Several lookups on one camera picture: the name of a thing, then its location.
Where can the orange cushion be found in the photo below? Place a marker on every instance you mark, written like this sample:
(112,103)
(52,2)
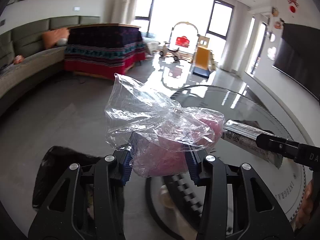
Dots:
(55,37)

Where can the table with patterned blanket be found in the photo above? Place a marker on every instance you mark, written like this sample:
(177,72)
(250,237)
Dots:
(103,50)

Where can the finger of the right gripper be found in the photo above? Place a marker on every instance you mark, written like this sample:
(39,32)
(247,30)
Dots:
(302,154)

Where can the yellow children slide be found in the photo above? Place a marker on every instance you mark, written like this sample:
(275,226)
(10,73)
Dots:
(203,60)

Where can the black trash bag bin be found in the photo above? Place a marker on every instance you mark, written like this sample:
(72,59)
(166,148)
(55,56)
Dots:
(54,171)

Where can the red toy house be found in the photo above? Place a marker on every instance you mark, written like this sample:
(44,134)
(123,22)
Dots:
(182,41)

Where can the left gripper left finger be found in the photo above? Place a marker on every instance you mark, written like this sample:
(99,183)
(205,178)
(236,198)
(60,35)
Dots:
(91,212)

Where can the person's right hand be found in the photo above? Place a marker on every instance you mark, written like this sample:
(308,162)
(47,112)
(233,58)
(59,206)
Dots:
(304,213)

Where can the silver snack wrapper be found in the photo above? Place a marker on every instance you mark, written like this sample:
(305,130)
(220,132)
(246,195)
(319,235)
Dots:
(244,136)

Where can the clear bag with pink contents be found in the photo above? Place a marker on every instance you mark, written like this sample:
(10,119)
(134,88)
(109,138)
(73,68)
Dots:
(157,129)

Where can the toy ride-on airplane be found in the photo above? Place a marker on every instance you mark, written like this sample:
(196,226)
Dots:
(165,50)

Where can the green grey sofa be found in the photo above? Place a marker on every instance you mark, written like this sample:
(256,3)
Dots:
(27,60)

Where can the wall mounted television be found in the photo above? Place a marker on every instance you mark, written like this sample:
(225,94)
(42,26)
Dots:
(298,56)

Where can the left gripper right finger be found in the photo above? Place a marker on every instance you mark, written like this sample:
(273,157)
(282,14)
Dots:
(237,202)

